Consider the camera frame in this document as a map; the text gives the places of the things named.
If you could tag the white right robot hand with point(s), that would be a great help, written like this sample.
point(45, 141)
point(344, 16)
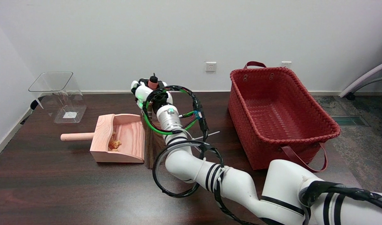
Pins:
point(143, 92)

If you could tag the brown hand broom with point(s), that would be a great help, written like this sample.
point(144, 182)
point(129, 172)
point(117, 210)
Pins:
point(153, 143)

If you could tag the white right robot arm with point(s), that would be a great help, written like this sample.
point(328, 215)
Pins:
point(194, 165)

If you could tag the wooden dustpan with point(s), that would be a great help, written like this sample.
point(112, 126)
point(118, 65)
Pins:
point(128, 140)

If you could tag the clear plastic container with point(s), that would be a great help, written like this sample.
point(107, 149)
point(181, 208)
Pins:
point(58, 93)

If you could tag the red woven basket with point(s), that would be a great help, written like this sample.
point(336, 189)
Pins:
point(278, 118)

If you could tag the floor vent grille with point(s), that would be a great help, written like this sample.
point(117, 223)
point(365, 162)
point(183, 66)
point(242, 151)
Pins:
point(348, 120)

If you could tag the white office chair base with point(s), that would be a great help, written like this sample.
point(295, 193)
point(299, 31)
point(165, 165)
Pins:
point(364, 79)

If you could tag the white wall outlet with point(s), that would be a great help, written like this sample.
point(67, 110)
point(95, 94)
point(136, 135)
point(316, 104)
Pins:
point(210, 66)
point(286, 64)

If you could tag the black bracket at table edge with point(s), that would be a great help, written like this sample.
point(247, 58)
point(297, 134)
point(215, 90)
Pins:
point(33, 104)

